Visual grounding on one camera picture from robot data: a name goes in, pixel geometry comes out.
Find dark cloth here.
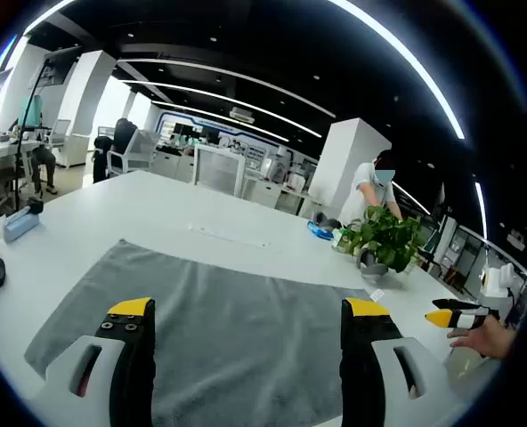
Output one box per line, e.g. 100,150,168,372
92,135,114,184

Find white table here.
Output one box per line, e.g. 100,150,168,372
0,170,505,427

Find black monitor stand pole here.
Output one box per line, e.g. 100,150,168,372
12,57,52,211

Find grey mesh office chair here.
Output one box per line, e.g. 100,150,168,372
192,144,247,197

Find green potted plant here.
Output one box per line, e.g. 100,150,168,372
350,204,425,273

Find person's right hand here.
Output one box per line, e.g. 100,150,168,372
447,316,516,360

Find grey towel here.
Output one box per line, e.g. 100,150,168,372
24,238,371,427

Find black headphones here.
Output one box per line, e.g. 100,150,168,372
314,212,343,229

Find green white carton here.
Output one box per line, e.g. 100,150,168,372
331,225,354,254

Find white office chair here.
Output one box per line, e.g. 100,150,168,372
106,128,162,178

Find blue flat packet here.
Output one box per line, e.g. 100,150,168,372
306,220,336,240

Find light blue pouch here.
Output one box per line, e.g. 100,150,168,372
1,206,41,244

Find grey headphones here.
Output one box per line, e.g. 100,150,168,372
355,247,390,280

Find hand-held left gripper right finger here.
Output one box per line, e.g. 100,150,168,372
340,297,464,427

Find ceiling air vent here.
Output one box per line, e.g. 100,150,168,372
229,106,256,125

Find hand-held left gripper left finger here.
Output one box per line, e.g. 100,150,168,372
36,297,157,427

